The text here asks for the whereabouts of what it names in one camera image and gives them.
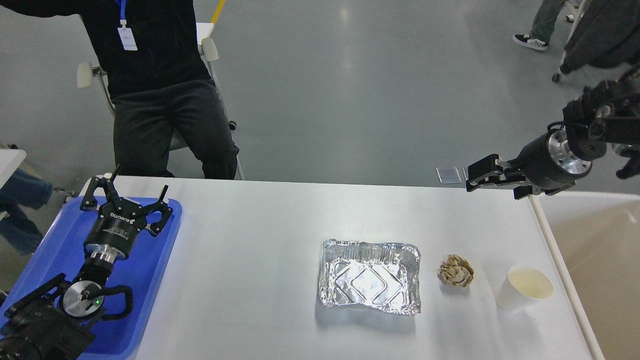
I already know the floor plate left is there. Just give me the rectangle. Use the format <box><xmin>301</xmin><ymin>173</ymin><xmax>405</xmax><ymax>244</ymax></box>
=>
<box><xmin>435</xmin><ymin>166</ymin><xmax>462</xmax><ymax>184</ymax></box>

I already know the crumpled brown paper ball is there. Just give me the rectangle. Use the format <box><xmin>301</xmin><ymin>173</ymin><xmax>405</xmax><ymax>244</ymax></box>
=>
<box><xmin>438</xmin><ymin>254</ymin><xmax>474</xmax><ymax>288</ymax></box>

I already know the white side table corner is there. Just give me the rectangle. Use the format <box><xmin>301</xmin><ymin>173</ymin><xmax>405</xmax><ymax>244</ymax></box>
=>
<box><xmin>0</xmin><ymin>148</ymin><xmax>26</xmax><ymax>188</ymax></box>

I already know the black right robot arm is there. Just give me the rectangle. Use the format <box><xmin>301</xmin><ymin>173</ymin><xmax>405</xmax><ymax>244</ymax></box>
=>
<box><xmin>466</xmin><ymin>64</ymin><xmax>640</xmax><ymax>199</ymax></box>

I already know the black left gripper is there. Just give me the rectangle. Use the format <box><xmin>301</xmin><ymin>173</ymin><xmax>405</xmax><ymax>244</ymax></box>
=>
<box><xmin>80</xmin><ymin>164</ymin><xmax>175</xmax><ymax>259</ymax></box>

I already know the white ID badge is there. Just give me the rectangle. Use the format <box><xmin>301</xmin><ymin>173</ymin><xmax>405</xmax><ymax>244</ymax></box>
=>
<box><xmin>118</xmin><ymin>26</ymin><xmax>138</xmax><ymax>51</ymax></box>

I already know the person in blue jeans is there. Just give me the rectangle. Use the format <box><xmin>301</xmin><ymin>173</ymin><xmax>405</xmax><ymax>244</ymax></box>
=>
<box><xmin>0</xmin><ymin>167</ymin><xmax>77</xmax><ymax>256</ymax></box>

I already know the seated person in black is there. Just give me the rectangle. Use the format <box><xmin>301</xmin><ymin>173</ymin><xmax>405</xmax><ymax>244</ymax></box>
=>
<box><xmin>1</xmin><ymin>0</ymin><xmax>239</xmax><ymax>180</ymax></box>

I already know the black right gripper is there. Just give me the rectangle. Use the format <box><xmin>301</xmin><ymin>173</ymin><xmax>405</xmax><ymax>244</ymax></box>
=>
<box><xmin>466</xmin><ymin>129</ymin><xmax>593</xmax><ymax>200</ymax></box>

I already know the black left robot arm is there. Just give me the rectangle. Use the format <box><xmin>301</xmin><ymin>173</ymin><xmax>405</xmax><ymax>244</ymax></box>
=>
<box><xmin>1</xmin><ymin>173</ymin><xmax>182</xmax><ymax>360</ymax></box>

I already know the beige plastic bin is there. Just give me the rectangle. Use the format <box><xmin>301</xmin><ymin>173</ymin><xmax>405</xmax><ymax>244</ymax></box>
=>
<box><xmin>535</xmin><ymin>191</ymin><xmax>640</xmax><ymax>360</ymax></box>

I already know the person leg with sneaker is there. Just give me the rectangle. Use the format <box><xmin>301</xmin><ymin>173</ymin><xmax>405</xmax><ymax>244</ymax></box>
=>
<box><xmin>512</xmin><ymin>0</ymin><xmax>567</xmax><ymax>51</ymax></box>

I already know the chair with dark jacket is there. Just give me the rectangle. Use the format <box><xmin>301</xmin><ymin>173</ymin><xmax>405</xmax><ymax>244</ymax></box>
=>
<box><xmin>551</xmin><ymin>0</ymin><xmax>640</xmax><ymax>82</ymax></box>

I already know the white paper cup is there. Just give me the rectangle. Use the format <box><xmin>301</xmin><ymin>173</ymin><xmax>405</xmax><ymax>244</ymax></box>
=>
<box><xmin>495</xmin><ymin>265</ymin><xmax>555</xmax><ymax>313</ymax></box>

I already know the aluminium foil tray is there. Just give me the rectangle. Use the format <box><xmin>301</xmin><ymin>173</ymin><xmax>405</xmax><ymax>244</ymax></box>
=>
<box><xmin>317</xmin><ymin>238</ymin><xmax>422</xmax><ymax>316</ymax></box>

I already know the blue plastic tray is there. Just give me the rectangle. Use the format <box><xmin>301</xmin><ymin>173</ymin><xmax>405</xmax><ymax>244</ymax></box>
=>
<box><xmin>1</xmin><ymin>198</ymin><xmax>182</xmax><ymax>360</ymax></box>

